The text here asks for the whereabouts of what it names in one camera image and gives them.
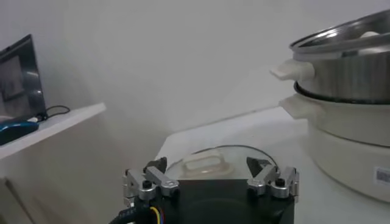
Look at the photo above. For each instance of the white steamed baozi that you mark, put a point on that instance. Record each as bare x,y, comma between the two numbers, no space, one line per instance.
370,34

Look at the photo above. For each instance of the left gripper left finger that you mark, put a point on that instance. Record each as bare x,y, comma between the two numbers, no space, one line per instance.
158,178

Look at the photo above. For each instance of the cream electric cooking pot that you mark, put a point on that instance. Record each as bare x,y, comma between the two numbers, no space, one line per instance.
350,146

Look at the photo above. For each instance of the perforated steel steamer basket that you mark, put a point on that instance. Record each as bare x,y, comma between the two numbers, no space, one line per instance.
350,76

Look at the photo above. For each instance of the black monitor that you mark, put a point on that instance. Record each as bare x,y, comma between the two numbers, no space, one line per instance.
27,79

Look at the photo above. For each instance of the white side table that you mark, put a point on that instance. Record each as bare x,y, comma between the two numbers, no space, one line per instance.
61,124

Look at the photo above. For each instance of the blue computer mouse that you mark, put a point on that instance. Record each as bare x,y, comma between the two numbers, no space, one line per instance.
16,131

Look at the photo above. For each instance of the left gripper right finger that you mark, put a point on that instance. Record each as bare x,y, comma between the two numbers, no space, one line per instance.
265,175

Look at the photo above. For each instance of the round glass pot lid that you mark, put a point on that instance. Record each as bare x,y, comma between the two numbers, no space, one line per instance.
234,155

